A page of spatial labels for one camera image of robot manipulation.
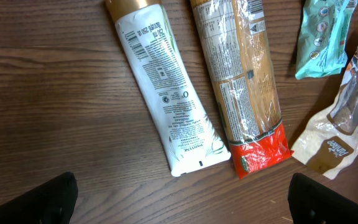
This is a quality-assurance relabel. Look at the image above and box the white shampoo tube gold cap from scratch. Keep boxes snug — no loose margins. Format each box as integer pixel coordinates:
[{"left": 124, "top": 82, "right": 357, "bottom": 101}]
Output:
[{"left": 106, "top": 0, "right": 231, "bottom": 177}]

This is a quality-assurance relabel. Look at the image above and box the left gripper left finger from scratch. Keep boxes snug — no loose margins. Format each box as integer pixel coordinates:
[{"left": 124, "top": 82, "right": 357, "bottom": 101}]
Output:
[{"left": 0, "top": 172, "right": 78, "bottom": 224}]

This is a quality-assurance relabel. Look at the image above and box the beige brown snack pouch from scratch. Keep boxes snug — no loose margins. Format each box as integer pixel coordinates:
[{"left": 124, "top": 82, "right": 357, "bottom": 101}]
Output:
[{"left": 291, "top": 46, "right": 358, "bottom": 179}]

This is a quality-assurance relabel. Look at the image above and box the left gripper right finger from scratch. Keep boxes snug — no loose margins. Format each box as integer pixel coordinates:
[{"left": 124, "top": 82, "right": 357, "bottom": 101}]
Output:
[{"left": 288, "top": 173, "right": 358, "bottom": 224}]

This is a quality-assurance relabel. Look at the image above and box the teal snack wrapper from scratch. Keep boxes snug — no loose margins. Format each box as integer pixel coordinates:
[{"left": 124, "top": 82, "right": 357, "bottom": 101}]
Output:
[{"left": 295, "top": 0, "right": 358, "bottom": 80}]

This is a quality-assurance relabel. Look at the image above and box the orange spaghetti pasta package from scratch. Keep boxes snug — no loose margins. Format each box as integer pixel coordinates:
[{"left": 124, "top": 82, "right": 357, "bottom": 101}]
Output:
[{"left": 190, "top": 0, "right": 291, "bottom": 179}]

